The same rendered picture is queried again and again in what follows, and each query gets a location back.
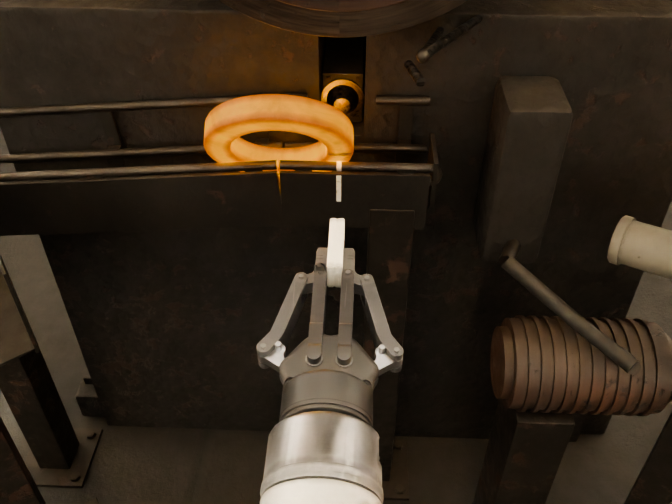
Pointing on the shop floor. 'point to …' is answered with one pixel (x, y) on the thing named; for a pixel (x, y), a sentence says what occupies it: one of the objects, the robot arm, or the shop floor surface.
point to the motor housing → (561, 396)
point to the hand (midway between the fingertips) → (336, 252)
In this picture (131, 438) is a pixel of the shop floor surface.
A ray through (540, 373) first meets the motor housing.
